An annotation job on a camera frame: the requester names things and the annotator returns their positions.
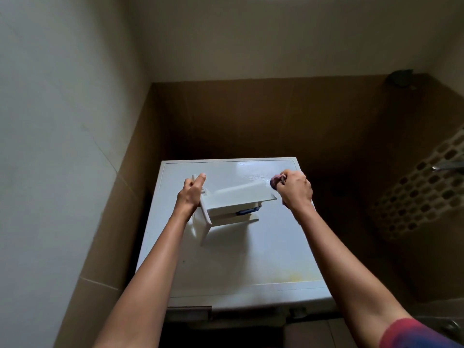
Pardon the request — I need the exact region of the person's left forearm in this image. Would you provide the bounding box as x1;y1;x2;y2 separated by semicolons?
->
92;210;192;348

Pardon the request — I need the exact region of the white washing machine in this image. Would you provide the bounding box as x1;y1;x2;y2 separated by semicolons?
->
135;157;338;329

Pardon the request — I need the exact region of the person's right forearm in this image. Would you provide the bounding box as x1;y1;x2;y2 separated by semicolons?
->
292;203;412;348

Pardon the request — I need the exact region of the perforated plastic basket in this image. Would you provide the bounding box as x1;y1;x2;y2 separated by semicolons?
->
369;125;464;242

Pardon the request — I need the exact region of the dark round basin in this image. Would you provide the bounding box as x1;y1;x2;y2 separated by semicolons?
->
417;315;464;343

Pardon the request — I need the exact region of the metal wall tap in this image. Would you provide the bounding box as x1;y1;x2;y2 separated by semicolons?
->
431;161;464;173

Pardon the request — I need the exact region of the dark red shirt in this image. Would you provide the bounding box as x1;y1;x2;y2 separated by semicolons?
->
378;318;463;348

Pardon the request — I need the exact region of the person's left hand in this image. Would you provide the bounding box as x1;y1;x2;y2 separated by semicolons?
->
173;173;207;223

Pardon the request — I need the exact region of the person's right hand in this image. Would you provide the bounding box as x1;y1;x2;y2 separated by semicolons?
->
276;169;314;214

